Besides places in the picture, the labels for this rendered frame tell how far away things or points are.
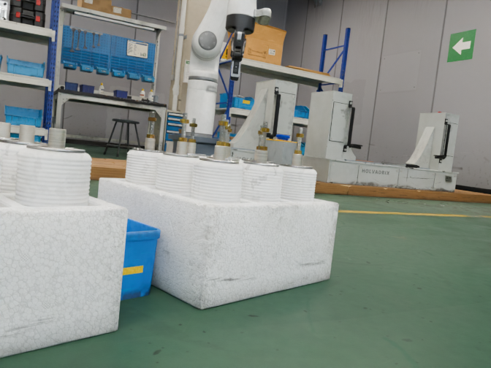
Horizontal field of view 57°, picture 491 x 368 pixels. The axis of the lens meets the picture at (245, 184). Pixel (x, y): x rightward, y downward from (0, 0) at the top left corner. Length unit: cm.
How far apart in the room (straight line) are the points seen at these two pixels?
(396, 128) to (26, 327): 723
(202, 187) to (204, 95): 61
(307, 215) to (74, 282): 50
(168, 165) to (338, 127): 283
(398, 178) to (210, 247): 337
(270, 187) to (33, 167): 45
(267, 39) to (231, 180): 565
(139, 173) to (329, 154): 274
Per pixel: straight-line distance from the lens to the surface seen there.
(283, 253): 91
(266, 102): 339
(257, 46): 632
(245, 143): 332
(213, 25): 141
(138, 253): 81
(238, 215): 80
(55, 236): 62
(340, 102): 366
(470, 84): 692
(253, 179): 89
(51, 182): 64
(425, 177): 429
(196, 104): 138
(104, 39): 695
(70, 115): 918
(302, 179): 98
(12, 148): 75
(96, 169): 275
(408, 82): 763
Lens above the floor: 28
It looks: 5 degrees down
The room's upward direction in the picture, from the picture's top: 6 degrees clockwise
